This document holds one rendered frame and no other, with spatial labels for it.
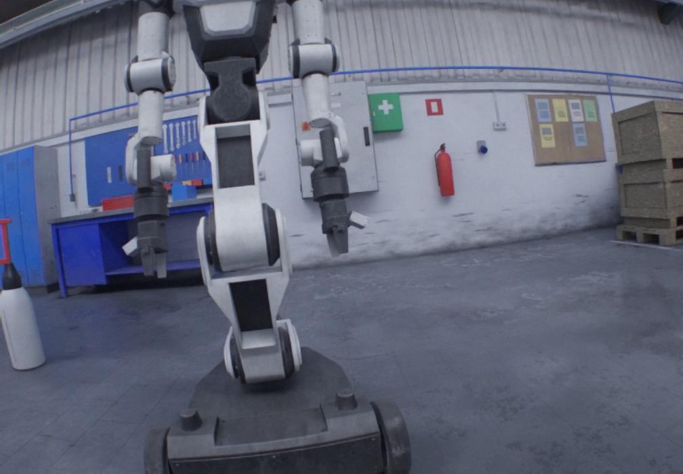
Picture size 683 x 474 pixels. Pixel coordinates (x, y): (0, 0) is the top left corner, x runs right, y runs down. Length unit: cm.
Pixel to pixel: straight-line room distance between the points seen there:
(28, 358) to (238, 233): 168
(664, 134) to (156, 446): 412
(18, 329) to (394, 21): 470
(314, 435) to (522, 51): 510
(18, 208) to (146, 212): 444
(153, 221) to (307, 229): 345
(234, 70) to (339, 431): 87
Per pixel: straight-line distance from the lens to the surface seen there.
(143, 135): 100
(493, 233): 471
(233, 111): 96
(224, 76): 99
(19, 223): 531
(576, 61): 586
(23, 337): 224
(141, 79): 105
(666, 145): 406
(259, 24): 104
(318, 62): 102
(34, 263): 518
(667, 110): 418
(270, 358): 99
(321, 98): 100
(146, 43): 111
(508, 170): 481
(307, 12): 111
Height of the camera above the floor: 66
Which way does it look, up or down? 2 degrees down
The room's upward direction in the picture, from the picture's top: 6 degrees counter-clockwise
